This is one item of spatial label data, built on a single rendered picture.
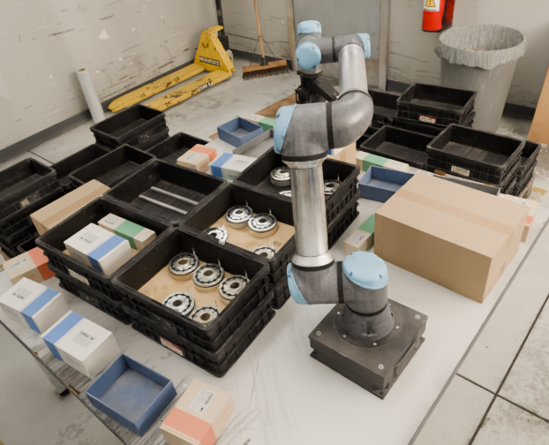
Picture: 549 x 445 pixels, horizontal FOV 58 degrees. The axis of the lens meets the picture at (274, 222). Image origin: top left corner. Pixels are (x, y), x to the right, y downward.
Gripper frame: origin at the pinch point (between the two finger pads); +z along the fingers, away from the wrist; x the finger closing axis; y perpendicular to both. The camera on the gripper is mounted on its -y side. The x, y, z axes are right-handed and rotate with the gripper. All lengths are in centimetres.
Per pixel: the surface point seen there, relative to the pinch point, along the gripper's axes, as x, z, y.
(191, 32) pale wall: -218, 72, 329
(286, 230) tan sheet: 26.5, 28.1, -2.5
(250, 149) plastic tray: -25, 40, 63
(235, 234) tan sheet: 38.5, 28.0, 11.5
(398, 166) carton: -40, 35, -11
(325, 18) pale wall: -253, 53, 179
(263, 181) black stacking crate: 7.0, 28.0, 25.2
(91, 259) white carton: 80, 20, 36
